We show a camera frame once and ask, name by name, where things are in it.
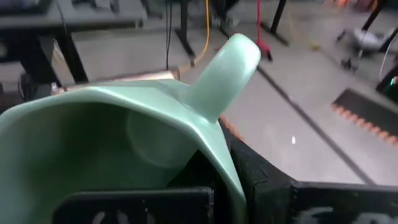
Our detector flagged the office chair base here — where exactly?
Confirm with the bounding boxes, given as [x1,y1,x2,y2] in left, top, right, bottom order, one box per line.
[335,26,398,72]

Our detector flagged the black hazard striped mat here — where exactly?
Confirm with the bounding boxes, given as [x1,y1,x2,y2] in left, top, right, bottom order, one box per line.
[331,88,398,147]
[218,114,246,142]

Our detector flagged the grey desk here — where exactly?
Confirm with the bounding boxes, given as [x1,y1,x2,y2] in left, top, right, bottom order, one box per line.
[0,0,149,103]

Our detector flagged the black floor cable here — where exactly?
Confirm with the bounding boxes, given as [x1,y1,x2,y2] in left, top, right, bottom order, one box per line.
[164,0,173,71]

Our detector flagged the red black dustpan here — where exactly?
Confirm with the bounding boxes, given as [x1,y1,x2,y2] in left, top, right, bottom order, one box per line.
[255,0,274,62]

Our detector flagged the black device green light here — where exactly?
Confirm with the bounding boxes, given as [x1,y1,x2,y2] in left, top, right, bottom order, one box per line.
[375,65,398,102]

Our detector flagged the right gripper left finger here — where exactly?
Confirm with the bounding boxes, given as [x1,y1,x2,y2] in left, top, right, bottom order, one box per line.
[52,149,223,224]

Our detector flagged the yellow extension cable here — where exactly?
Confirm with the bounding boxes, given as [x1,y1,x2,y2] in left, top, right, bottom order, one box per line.
[178,0,211,75]

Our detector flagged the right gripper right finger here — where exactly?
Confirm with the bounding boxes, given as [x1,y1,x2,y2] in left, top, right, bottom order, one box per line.
[221,121,398,224]

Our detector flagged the mint green mug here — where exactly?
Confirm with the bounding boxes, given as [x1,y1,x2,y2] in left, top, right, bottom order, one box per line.
[0,32,262,224]

